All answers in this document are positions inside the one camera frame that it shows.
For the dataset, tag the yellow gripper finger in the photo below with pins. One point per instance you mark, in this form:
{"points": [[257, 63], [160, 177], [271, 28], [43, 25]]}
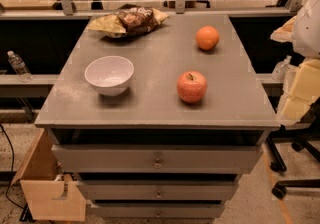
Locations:
{"points": [[304, 90], [284, 33]]}

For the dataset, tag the orange fruit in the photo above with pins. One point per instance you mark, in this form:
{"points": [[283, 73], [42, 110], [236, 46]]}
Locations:
{"points": [[207, 38]]}

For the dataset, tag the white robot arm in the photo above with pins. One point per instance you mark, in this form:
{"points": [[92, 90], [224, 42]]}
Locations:
{"points": [[306, 42]]}

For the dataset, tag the brown chip bag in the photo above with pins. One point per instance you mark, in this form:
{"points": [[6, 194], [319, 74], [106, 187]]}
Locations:
{"points": [[131, 22]]}

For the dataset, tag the hand sanitizer bottle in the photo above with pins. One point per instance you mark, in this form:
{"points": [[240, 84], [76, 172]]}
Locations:
{"points": [[280, 69]]}

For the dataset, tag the red apple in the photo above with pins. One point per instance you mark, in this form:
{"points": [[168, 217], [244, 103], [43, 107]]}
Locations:
{"points": [[191, 86]]}

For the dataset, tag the white bowl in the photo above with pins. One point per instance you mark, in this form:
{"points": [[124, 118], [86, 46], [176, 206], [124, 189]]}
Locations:
{"points": [[110, 75]]}

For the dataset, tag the clear water bottle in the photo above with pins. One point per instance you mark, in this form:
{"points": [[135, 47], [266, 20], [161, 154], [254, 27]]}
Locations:
{"points": [[19, 66]]}

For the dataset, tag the light wooden box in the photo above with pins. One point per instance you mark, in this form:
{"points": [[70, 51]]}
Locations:
{"points": [[48, 194]]}

